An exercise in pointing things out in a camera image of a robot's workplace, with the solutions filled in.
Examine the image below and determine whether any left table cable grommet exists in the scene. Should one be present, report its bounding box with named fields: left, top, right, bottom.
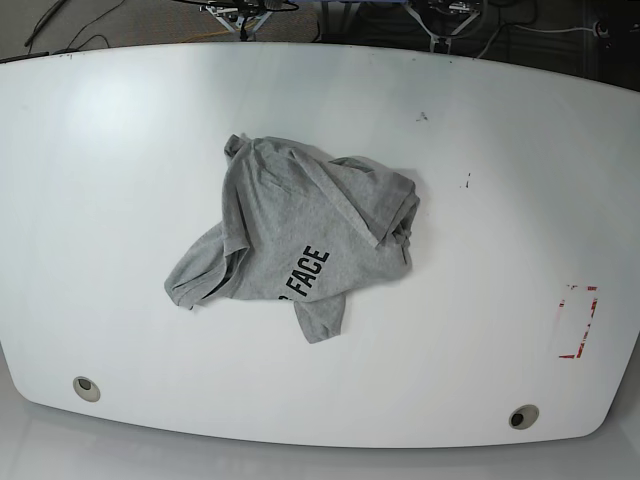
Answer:
left=73, top=376, right=101, bottom=403

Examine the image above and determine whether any grey t-shirt with black lettering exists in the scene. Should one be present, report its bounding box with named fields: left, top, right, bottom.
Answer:
left=164, top=136, right=420, bottom=344

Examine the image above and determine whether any red tape rectangle marking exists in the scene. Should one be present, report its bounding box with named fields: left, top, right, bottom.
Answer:
left=552, top=285, right=600, bottom=360

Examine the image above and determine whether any table cable grommet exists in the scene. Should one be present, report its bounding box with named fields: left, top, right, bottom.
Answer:
left=508, top=404, right=540, bottom=430
left=73, top=376, right=101, bottom=403

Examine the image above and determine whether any yellow cable on floor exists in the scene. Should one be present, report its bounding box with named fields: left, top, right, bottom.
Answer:
left=182, top=19, right=261, bottom=45

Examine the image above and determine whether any right table cable grommet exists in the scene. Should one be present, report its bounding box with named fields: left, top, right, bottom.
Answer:
left=508, top=404, right=540, bottom=430

